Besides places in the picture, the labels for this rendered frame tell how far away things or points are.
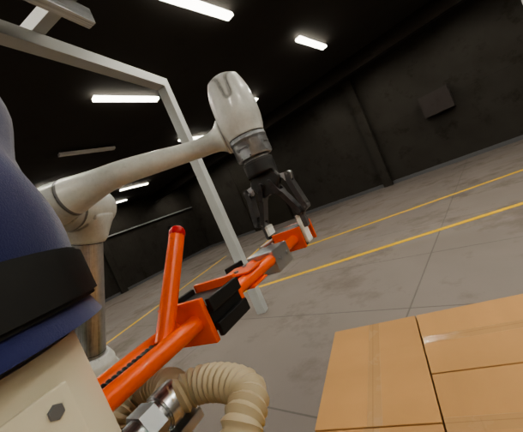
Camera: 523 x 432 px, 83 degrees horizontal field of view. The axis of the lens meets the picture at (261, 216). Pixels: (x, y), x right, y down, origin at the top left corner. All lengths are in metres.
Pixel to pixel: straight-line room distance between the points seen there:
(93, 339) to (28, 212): 0.91
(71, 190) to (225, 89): 0.44
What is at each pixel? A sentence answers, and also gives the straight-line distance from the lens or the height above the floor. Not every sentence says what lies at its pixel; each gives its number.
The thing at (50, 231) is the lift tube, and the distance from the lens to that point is 0.26.
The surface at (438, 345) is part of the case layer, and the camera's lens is 1.41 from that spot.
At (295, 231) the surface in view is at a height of 1.23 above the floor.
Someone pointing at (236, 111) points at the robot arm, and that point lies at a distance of 0.69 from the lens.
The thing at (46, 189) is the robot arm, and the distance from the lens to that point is 0.88.
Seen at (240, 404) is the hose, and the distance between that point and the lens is 0.32.
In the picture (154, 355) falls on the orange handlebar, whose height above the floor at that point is 1.22.
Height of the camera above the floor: 1.32
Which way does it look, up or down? 3 degrees down
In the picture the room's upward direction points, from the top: 24 degrees counter-clockwise
